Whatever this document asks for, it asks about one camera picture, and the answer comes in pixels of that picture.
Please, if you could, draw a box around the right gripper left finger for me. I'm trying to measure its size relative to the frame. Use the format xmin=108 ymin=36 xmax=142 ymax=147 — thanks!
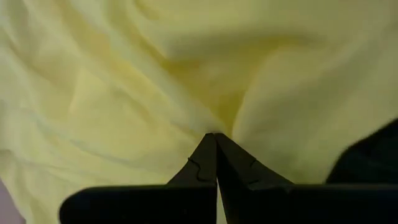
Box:
xmin=58 ymin=133 xmax=218 ymax=224

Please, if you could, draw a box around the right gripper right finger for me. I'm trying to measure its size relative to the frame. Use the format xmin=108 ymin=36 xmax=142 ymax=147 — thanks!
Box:
xmin=216 ymin=133 xmax=398 ymax=224

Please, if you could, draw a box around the black t-shirt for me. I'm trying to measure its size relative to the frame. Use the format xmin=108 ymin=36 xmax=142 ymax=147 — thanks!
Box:
xmin=325 ymin=118 xmax=398 ymax=185

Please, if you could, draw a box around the yellow shirt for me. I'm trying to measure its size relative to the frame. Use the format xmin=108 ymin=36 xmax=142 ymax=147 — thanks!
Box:
xmin=0 ymin=0 xmax=398 ymax=224

